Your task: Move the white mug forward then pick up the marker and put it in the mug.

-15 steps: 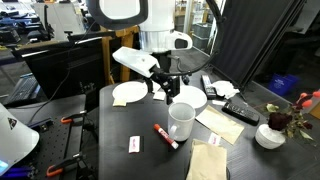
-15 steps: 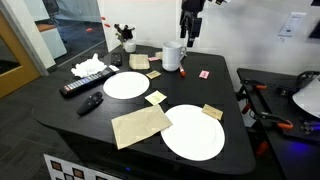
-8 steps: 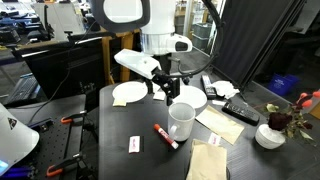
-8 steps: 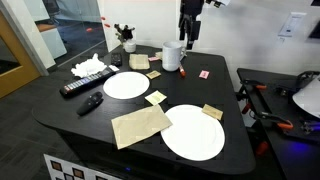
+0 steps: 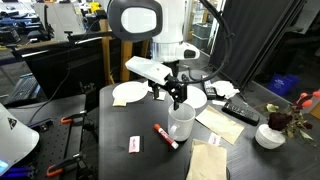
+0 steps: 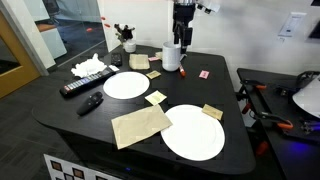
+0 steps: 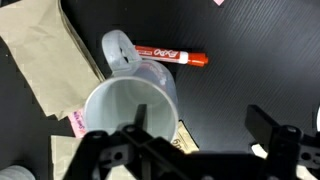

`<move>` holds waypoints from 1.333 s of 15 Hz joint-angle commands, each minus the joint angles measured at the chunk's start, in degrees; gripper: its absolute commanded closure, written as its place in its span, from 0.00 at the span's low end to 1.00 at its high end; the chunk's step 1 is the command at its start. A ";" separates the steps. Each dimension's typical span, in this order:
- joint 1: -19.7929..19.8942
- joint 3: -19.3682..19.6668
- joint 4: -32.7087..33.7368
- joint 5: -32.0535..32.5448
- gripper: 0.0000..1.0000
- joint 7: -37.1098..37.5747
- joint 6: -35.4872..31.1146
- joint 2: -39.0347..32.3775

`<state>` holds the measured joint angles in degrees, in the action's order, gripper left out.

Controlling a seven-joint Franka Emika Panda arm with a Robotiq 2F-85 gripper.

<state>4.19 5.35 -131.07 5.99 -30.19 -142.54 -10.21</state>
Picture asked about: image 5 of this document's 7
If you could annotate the small black curved remote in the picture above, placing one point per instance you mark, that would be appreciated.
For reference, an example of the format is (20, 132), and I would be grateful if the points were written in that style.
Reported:
(184, 78)

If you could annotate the black folding screen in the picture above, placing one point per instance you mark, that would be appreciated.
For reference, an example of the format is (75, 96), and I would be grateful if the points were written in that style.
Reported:
(257, 26)

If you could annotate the pink packet near napkin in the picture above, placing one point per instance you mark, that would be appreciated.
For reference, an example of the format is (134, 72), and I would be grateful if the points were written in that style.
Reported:
(214, 139)

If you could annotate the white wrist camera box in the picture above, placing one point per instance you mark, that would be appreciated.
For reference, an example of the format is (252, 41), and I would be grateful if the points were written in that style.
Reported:
(150, 69)

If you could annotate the black monitor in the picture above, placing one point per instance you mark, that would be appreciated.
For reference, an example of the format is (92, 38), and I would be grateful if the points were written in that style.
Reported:
(66, 69)

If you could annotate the white plate front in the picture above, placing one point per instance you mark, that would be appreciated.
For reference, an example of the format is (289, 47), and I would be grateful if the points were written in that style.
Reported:
(131, 91)

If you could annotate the black keyboard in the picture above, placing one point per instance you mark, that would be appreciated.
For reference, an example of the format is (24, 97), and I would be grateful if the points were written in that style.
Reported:
(26, 90)

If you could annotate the blue plastic bin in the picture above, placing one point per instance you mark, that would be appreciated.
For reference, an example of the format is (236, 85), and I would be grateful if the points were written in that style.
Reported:
(281, 85)

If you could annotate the pink sweetener packet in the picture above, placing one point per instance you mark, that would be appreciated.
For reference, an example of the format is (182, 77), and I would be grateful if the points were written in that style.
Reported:
(134, 144)

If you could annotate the crumpled white tissue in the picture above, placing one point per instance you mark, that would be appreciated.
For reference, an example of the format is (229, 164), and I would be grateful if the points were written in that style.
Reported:
(225, 89)

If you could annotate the large brown paper napkin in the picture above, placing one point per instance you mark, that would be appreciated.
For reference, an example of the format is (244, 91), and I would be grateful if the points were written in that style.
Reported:
(218, 123)

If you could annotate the long black tv remote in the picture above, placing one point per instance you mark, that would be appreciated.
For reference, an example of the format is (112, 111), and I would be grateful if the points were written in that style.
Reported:
(209, 90)

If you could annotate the brown napkin near vase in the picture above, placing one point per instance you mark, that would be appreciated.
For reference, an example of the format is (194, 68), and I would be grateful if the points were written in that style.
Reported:
(207, 162)

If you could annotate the red dry erase marker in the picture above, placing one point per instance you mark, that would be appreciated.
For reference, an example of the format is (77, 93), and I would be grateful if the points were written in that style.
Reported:
(165, 136)

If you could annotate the white vase with dried flowers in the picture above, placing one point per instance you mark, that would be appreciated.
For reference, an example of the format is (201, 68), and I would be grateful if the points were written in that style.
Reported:
(286, 123)

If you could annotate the white ceramic mug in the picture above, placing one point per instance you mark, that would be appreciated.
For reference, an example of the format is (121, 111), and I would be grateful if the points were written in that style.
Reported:
(180, 121)

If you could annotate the white plate near mug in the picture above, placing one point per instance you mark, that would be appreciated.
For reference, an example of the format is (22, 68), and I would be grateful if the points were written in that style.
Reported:
(195, 97)

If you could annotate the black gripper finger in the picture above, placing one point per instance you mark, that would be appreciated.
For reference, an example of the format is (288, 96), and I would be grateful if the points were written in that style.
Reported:
(176, 105)
(156, 93)

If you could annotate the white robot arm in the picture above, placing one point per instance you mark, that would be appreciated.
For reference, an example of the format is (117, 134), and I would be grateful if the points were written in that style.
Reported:
(162, 22)

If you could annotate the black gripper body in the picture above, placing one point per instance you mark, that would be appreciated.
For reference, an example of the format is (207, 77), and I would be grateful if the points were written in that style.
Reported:
(178, 91)

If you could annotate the black side table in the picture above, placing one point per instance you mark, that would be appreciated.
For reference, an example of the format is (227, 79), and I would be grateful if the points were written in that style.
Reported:
(60, 141)

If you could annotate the orange handled clamp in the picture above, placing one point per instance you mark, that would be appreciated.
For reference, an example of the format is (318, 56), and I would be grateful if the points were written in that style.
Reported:
(70, 118)
(59, 168)

